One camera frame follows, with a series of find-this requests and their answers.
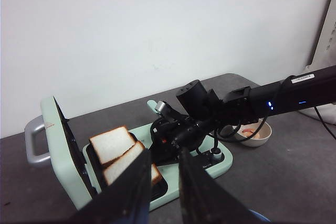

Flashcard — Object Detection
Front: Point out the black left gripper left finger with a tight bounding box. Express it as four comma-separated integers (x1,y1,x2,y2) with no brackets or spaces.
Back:
69,150,151,223

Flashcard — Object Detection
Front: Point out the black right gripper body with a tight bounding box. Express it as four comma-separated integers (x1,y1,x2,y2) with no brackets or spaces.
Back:
151,103,211,156

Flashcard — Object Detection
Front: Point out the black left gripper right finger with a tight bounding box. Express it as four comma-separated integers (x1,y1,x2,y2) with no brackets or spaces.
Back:
179,148,255,223

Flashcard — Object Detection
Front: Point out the bread slice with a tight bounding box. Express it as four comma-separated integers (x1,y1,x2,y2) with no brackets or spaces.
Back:
101,141,162,187
89,126,135,165

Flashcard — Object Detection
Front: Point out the orange shrimp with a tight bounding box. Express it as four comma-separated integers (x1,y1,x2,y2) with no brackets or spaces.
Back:
241,128,260,139

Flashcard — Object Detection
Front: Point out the beige ribbed bowl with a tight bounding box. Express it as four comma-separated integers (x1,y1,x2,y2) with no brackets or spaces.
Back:
233,119,272,147

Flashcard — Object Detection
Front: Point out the green breakfast maker lid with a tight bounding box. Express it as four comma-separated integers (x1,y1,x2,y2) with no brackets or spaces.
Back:
24,97,100,210

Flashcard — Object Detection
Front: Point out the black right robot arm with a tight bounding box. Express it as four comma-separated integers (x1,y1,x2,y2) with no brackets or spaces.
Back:
150,66,335,162

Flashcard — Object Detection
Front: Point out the green breakfast maker base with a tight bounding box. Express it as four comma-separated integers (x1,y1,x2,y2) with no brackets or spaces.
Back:
82,100,234,212

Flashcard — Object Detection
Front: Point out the black round frying pan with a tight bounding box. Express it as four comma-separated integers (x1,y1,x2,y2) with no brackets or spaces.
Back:
146,100,203,168

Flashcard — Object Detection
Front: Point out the white cabinet at right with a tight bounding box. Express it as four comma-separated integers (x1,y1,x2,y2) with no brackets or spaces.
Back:
299,0,335,125

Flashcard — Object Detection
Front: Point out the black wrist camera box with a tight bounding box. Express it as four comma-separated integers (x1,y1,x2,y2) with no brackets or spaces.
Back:
176,80,220,120

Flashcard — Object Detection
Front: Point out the black cable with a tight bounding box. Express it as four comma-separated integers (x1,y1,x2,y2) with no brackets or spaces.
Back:
313,105,336,141

